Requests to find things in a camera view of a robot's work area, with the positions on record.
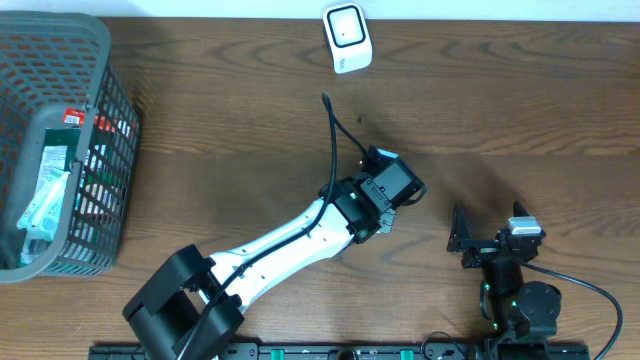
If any white barcode scanner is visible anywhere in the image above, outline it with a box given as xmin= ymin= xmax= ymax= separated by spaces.
xmin=322 ymin=2 xmax=373 ymax=74

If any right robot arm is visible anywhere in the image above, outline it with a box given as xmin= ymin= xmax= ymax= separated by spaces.
xmin=447 ymin=201 xmax=562 ymax=341

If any green 3M gloves package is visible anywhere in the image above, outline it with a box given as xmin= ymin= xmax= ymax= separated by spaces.
xmin=18 ymin=128 xmax=113 ymax=267

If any teal and orange sachet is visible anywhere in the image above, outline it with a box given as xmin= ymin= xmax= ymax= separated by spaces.
xmin=17 ymin=169 xmax=70 ymax=242

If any grey plastic mesh basket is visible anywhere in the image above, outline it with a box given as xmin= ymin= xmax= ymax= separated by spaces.
xmin=1 ymin=11 xmax=141 ymax=284

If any orange tissue packet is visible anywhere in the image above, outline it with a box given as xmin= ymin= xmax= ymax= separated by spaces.
xmin=62 ymin=108 xmax=132 ymax=137

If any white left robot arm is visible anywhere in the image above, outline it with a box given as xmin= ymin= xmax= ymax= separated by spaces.
xmin=122 ymin=147 xmax=426 ymax=359

